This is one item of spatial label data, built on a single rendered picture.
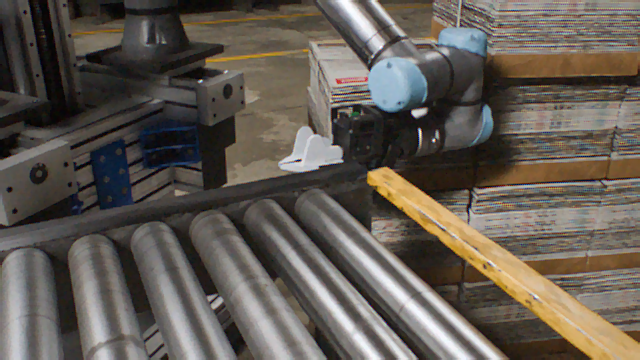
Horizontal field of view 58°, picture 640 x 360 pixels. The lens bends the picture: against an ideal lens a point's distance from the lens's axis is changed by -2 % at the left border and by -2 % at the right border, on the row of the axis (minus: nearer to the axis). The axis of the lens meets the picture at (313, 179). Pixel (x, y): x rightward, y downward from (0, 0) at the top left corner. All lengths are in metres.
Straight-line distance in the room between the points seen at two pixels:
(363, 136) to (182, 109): 0.57
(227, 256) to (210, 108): 0.71
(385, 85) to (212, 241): 0.34
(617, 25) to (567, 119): 0.20
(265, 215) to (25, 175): 0.44
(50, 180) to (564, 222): 1.00
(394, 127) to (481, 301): 0.59
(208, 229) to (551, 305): 0.35
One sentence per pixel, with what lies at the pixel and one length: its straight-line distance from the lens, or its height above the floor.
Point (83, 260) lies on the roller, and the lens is 0.61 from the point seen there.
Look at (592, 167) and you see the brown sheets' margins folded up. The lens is 1.30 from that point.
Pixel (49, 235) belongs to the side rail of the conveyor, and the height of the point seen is 0.80.
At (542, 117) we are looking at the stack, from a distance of 1.21.
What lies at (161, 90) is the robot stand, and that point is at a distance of 1.34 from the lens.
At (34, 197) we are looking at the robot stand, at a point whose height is 0.71.
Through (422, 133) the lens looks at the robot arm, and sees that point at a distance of 0.90.
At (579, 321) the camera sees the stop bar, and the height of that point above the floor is 0.82.
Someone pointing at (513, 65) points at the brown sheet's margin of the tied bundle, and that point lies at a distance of 1.10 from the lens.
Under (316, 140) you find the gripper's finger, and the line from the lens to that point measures 0.82.
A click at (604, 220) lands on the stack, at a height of 0.51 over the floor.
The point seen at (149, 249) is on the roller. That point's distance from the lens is 0.61.
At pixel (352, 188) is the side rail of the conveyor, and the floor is 0.79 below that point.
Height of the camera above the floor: 1.11
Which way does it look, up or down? 25 degrees down
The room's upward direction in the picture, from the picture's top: straight up
